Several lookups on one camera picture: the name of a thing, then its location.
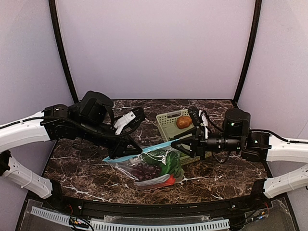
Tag green toy leafy vegetable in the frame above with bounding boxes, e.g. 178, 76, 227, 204
141, 149, 183, 179

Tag dark red toy grapes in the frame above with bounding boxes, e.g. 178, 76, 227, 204
128, 162, 162, 182

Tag clear zip top bag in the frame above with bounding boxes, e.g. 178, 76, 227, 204
103, 141, 183, 190

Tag red toy chili pepper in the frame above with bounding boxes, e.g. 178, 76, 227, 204
143, 174, 176, 188

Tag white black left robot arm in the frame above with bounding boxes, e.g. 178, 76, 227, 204
0, 91, 145, 200

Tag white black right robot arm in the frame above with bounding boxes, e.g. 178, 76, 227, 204
171, 107, 308, 198

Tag brown toy mushroom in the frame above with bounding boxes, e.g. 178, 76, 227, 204
176, 116, 192, 129

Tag pale green plastic basket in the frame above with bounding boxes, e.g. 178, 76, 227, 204
156, 109, 200, 166

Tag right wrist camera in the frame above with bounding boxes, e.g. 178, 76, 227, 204
188, 106, 208, 130

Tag black front frame rail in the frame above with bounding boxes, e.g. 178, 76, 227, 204
59, 196, 257, 218

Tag white slotted cable duct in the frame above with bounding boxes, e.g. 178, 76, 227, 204
30, 206, 230, 231

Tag black frame right post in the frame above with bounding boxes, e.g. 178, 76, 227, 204
232, 0, 262, 107

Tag black frame post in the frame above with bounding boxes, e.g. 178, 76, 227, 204
232, 0, 262, 107
48, 0, 79, 103

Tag black frame left post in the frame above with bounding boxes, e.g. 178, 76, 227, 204
48, 0, 79, 103

